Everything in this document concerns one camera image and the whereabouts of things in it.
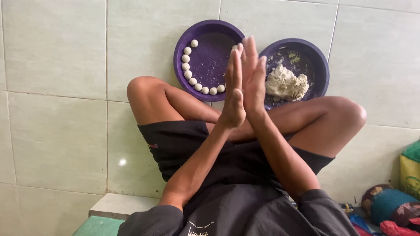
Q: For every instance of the person's right hand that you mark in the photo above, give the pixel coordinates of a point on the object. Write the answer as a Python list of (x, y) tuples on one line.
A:
[(253, 82)]

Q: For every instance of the person's left hand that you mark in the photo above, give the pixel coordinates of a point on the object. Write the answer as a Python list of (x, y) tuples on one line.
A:
[(233, 108)]

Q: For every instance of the person's right fingers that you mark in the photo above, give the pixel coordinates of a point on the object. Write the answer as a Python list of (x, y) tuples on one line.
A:
[(253, 59)]

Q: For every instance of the lump of white dough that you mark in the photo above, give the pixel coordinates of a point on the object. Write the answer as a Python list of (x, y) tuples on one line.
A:
[(285, 83)]

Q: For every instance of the purple tray with dough balls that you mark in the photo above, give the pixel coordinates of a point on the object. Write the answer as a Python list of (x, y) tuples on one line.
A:
[(210, 62)]

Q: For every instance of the purple tray with dough lump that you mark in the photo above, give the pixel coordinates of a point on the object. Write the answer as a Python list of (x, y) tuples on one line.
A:
[(311, 65)]

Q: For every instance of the row of small dough balls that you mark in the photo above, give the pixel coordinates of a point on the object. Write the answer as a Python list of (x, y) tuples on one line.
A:
[(186, 66)]

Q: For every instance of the person's right leg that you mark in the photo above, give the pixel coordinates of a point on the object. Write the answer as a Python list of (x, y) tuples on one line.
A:
[(328, 121)]

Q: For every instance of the person's leg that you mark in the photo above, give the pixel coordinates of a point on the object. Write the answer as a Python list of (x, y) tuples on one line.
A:
[(328, 121), (147, 98)]

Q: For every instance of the person's left leg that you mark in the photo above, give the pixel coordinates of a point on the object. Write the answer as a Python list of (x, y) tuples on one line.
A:
[(147, 98)]

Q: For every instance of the black shorts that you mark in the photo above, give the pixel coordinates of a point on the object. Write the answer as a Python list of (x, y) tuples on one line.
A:
[(174, 147)]

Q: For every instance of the dark grey shirt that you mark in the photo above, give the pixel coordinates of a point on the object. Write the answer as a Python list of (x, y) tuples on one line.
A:
[(236, 213)]

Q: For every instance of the small yellow and black object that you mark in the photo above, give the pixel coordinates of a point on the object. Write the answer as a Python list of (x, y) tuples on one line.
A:
[(346, 207)]

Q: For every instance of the yellow and green sack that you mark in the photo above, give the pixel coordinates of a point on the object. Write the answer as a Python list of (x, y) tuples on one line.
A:
[(410, 170)]

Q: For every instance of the blue plastic sheet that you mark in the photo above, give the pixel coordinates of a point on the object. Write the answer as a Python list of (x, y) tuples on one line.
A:
[(359, 226)]

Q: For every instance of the white tiled step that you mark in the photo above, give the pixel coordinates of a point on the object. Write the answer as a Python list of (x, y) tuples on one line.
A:
[(118, 204)]

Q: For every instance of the multicoloured ball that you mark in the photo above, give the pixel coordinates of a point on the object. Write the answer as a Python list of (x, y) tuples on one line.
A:
[(390, 203)]

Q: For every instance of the red cloth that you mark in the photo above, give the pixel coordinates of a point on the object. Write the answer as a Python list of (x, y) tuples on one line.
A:
[(397, 229)]

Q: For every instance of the green mat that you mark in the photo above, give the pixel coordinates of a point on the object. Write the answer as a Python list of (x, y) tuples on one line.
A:
[(98, 226)]

